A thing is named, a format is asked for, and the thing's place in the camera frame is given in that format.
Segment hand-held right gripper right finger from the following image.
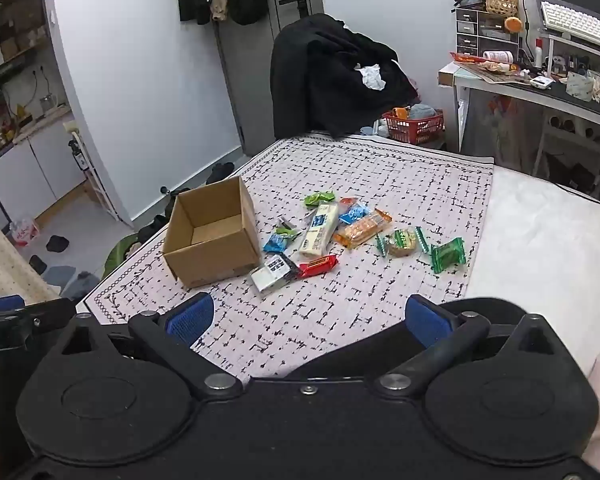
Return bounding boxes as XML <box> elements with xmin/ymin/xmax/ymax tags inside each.
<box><xmin>375</xmin><ymin>294</ymin><xmax>566</xmax><ymax>400</ymax></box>

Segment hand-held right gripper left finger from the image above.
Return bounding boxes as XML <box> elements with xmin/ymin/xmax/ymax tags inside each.
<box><xmin>55</xmin><ymin>292</ymin><xmax>243</xmax><ymax>402</ymax></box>

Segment brown cardboard box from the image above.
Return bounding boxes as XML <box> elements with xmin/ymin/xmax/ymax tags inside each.
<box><xmin>162</xmin><ymin>176</ymin><xmax>262</xmax><ymax>290</ymax></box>

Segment dark green snack packet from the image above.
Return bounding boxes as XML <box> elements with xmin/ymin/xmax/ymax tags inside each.
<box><xmin>430</xmin><ymin>237</ymin><xmax>467</xmax><ymax>275</ymax></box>

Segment clear green-ended cake packet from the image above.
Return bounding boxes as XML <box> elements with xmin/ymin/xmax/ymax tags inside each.
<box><xmin>376</xmin><ymin>226</ymin><xmax>431</xmax><ymax>260</ymax></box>

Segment black and white snack packet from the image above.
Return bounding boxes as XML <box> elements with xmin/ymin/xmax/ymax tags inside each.
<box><xmin>250</xmin><ymin>253</ymin><xmax>301</xmax><ymax>293</ymax></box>

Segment clear orange cracker packet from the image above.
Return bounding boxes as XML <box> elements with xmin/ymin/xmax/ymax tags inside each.
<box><xmin>333</xmin><ymin>209</ymin><xmax>393</xmax><ymax>250</ymax></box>

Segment red snack packet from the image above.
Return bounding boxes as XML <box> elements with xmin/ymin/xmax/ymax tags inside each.
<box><xmin>296</xmin><ymin>255</ymin><xmax>341</xmax><ymax>279</ymax></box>

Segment large blue snack packet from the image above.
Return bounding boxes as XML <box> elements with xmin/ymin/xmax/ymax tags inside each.
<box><xmin>339</xmin><ymin>201</ymin><xmax>372</xmax><ymax>226</ymax></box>

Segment long white snack packet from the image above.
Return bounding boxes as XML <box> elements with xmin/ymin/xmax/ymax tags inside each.
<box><xmin>298</xmin><ymin>202</ymin><xmax>342</xmax><ymax>257</ymax></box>

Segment light green snack packet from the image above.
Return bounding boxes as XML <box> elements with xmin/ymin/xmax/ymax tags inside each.
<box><xmin>304</xmin><ymin>191</ymin><xmax>336</xmax><ymax>209</ymax></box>

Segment grey fluffy rug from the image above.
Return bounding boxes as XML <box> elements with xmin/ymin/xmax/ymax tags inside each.
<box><xmin>30</xmin><ymin>255</ymin><xmax>101</xmax><ymax>303</ymax></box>

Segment table with dotted tablecloth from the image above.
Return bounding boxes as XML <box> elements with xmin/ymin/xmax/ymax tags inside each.
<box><xmin>0</xmin><ymin>209</ymin><xmax>58</xmax><ymax>306</ymax></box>

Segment red white bottle pack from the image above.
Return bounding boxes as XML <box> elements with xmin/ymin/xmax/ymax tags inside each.
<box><xmin>9</xmin><ymin>217</ymin><xmax>41</xmax><ymax>247</ymax></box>

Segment green cartoon rug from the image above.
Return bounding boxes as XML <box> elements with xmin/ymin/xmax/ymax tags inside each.
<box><xmin>102</xmin><ymin>237</ymin><xmax>141</xmax><ymax>279</ymax></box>

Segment black shoe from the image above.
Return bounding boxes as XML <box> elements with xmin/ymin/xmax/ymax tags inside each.
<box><xmin>157</xmin><ymin>191</ymin><xmax>181</xmax><ymax>222</ymax></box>
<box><xmin>137</xmin><ymin>215</ymin><xmax>168</xmax><ymax>244</ymax></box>

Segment white bed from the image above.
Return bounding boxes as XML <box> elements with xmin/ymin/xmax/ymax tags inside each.
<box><xmin>462</xmin><ymin>165</ymin><xmax>600</xmax><ymax>378</ymax></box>

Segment white narrow rack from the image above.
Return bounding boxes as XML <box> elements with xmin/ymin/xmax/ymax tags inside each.
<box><xmin>69</xmin><ymin>132</ymin><xmax>131</xmax><ymax>222</ymax></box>

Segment white kitchen cabinet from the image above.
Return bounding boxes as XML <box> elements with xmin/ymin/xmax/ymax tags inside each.
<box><xmin>0</xmin><ymin>119</ymin><xmax>88</xmax><ymax>222</ymax></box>

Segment white black-patterned mat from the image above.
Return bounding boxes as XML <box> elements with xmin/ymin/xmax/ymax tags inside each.
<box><xmin>75</xmin><ymin>131</ymin><xmax>496</xmax><ymax>383</ymax></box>

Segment black slipper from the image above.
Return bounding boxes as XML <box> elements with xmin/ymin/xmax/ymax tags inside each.
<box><xmin>206</xmin><ymin>161</ymin><xmax>237</xmax><ymax>186</ymax></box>

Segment red plastic basket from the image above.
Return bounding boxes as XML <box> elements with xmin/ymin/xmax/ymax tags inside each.
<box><xmin>382</xmin><ymin>107</ymin><xmax>446</xmax><ymax>146</ymax></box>

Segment range hood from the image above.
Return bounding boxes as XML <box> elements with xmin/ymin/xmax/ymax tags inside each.
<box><xmin>0</xmin><ymin>60</ymin><xmax>31</xmax><ymax>92</ymax></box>

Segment white crumpled cloth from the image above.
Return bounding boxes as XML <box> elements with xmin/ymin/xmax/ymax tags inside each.
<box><xmin>356</xmin><ymin>62</ymin><xmax>387</xmax><ymax>92</ymax></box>

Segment grey door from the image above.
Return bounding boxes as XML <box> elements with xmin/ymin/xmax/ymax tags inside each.
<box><xmin>215</xmin><ymin>0</ymin><xmax>326</xmax><ymax>157</ymax></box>

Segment black coat on chair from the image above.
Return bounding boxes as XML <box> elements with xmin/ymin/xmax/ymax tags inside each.
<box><xmin>270</xmin><ymin>12</ymin><xmax>420</xmax><ymax>140</ymax></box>

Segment stacked cardboard boxes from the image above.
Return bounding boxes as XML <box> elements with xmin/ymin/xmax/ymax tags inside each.
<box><xmin>0</xmin><ymin>0</ymin><xmax>48</xmax><ymax>61</ymax></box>

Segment cotton swab box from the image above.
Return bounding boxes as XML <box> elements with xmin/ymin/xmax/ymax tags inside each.
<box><xmin>565</xmin><ymin>70</ymin><xmax>600</xmax><ymax>106</ymax></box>

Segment grey drawer organizer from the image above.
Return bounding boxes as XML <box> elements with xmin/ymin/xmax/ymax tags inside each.
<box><xmin>455</xmin><ymin>7</ymin><xmax>521</xmax><ymax>58</ymax></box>

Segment white keyboard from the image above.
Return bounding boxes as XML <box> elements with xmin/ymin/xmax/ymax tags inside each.
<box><xmin>540</xmin><ymin>1</ymin><xmax>600</xmax><ymax>53</ymax></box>

